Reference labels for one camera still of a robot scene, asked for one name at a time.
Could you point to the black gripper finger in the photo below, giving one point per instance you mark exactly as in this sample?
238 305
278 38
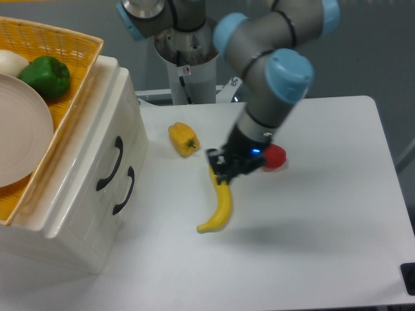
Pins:
221 166
251 165

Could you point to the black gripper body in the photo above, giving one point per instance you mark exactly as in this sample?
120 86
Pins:
239 148

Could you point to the white top drawer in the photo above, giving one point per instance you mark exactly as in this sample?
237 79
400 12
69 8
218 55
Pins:
118 116

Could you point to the white drawer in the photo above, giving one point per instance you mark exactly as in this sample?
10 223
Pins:
108 190
118 116

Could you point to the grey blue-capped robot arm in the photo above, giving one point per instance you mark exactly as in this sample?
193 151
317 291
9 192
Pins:
261 52

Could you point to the white lower drawer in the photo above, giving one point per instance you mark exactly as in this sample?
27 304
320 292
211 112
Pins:
108 190

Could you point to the white drawer cabinet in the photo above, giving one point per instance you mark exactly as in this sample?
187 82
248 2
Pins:
26 235

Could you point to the red bell pepper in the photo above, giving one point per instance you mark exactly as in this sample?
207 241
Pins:
275 157

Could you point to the yellow bell pepper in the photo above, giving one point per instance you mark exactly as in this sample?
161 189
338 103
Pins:
184 139

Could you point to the yellow banana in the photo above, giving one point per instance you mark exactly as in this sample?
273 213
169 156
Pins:
222 214

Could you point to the black object at table edge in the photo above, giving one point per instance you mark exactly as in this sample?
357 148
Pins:
408 274

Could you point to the green bell pepper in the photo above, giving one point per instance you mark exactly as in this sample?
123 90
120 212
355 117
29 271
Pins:
48 76

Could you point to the pink round plate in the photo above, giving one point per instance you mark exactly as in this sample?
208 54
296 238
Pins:
26 130

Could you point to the white round vegetable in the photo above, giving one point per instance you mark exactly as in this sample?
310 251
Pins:
12 64

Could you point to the black lower drawer handle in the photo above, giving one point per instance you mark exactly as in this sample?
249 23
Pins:
120 206

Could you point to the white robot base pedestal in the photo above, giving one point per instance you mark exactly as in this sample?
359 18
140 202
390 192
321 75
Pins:
190 59

